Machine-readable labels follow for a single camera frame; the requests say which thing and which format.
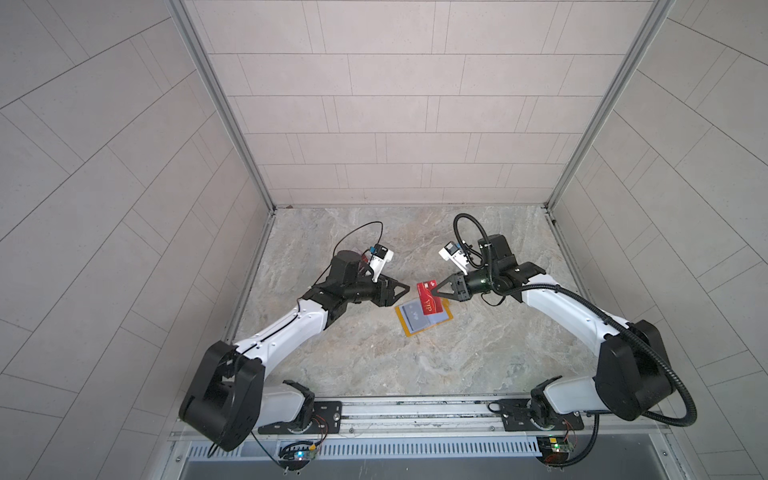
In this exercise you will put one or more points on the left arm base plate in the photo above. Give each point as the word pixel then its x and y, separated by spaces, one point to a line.
pixel 325 419

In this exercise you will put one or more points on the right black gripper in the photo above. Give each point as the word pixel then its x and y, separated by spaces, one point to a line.
pixel 457 286

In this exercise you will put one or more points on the right green circuit board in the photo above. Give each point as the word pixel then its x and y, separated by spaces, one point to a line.
pixel 554 450

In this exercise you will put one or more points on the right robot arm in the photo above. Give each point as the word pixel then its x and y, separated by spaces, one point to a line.
pixel 633 377

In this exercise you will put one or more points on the yellow leather card holder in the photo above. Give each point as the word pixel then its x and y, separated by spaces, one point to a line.
pixel 413 320

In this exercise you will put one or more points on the left green circuit board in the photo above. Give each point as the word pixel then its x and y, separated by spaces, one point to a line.
pixel 297 455

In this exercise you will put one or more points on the aluminium mounting rail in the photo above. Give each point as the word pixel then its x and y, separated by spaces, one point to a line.
pixel 420 414

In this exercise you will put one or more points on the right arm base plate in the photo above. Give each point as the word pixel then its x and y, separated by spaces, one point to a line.
pixel 518 416

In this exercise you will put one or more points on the green circuit board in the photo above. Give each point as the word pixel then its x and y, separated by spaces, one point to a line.
pixel 554 450
pixel 297 455

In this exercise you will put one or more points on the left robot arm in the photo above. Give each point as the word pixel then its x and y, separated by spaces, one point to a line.
pixel 228 397

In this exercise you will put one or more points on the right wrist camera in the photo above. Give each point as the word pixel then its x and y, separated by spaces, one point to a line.
pixel 453 253

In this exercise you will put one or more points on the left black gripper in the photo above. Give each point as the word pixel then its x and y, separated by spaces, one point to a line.
pixel 384 300

